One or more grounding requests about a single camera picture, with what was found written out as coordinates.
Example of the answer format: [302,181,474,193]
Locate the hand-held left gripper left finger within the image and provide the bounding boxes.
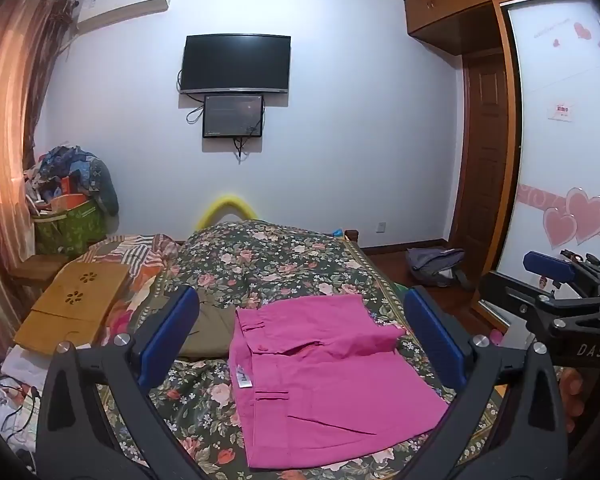
[34,285,216,480]

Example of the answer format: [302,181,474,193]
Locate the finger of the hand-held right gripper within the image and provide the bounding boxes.
[479,270,543,333]
[523,250,600,295]

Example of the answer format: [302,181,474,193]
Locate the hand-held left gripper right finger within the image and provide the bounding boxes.
[404,285,570,480]

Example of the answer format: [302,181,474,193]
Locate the pink pants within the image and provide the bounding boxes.
[228,294,451,470]

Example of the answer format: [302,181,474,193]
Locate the olive green pants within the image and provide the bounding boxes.
[177,287,238,359]

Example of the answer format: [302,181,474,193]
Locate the person's right hand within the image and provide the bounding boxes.
[555,366,588,436]

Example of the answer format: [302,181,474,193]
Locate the grey backpack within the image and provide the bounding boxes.
[406,247,476,291]

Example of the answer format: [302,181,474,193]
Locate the striped blanket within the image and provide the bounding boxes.
[87,232,181,323]

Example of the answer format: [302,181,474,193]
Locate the bamboo lap table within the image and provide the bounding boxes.
[14,262,132,351]

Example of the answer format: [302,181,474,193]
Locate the floral bedspread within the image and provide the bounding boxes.
[87,220,511,480]

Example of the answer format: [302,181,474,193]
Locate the yellow foam arch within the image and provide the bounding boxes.
[196,194,260,231]

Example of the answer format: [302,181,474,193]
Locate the green bag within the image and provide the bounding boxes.
[32,200,108,256]

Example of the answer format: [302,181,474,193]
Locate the wooden stool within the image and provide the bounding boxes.
[11,252,68,288]

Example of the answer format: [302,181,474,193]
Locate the white cloth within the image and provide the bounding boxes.
[0,345,56,456]

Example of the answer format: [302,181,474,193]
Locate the pile of clothes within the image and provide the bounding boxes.
[24,145,120,218]

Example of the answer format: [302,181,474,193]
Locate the small black monitor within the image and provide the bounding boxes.
[202,94,266,139]

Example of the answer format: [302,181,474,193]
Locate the brown curtain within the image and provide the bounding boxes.
[0,0,76,341]

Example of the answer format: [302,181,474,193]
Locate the wooden overhead cabinet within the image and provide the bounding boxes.
[402,0,581,56]

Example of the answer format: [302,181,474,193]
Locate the white air conditioner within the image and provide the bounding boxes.
[75,0,175,32]

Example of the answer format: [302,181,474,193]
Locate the black cable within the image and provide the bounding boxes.
[0,375,43,438]

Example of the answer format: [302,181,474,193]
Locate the wall-mounted black television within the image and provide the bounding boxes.
[178,34,292,96]

